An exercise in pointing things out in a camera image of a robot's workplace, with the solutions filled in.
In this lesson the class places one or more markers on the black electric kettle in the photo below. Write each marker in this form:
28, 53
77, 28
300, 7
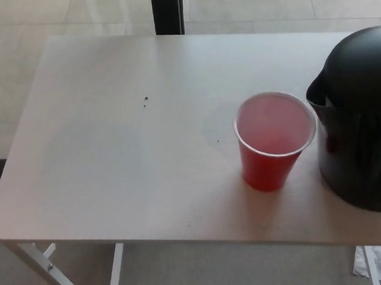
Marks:
358, 136

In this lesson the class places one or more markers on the red plastic cup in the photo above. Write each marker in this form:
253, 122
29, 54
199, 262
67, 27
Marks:
265, 173

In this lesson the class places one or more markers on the white straight table leg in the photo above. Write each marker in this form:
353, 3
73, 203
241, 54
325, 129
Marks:
116, 273

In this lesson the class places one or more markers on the white slanted table leg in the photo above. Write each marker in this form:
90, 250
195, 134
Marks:
47, 269

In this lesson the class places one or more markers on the white thin table leg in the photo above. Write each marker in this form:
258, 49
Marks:
371, 267

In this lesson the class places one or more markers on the black window frame post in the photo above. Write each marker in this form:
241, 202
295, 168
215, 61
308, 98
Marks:
167, 9

